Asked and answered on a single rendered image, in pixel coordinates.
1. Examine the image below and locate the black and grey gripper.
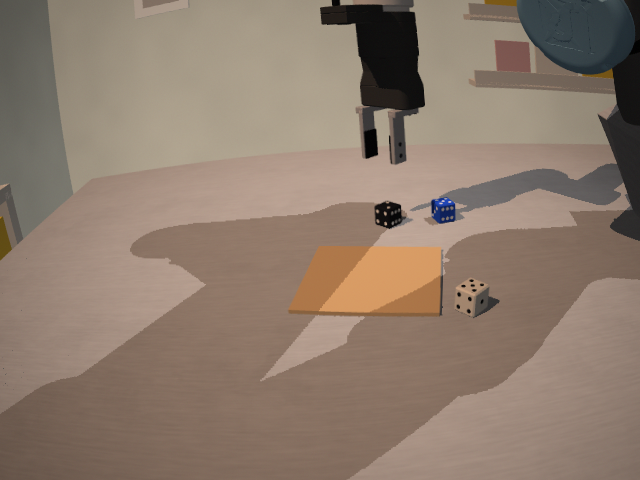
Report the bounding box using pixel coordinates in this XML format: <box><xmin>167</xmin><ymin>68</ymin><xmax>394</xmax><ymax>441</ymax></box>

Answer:
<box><xmin>320</xmin><ymin>0</ymin><xmax>425</xmax><ymax>165</ymax></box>

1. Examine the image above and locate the white die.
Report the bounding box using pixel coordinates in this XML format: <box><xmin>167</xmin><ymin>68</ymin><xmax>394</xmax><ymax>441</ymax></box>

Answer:
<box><xmin>454</xmin><ymin>278</ymin><xmax>489</xmax><ymax>317</ymax></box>

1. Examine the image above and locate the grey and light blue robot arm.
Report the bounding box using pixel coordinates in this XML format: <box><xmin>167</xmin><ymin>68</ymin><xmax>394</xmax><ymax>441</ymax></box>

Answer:
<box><xmin>517</xmin><ymin>0</ymin><xmax>640</xmax><ymax>126</ymax></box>

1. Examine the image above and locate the blue die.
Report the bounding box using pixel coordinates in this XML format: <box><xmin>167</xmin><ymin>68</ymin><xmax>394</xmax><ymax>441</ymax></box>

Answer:
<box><xmin>431</xmin><ymin>197</ymin><xmax>455</xmax><ymax>224</ymax></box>

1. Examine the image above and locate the orange flat mat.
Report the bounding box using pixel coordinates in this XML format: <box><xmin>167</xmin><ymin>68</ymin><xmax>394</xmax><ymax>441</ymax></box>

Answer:
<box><xmin>288</xmin><ymin>246</ymin><xmax>441</xmax><ymax>317</ymax></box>

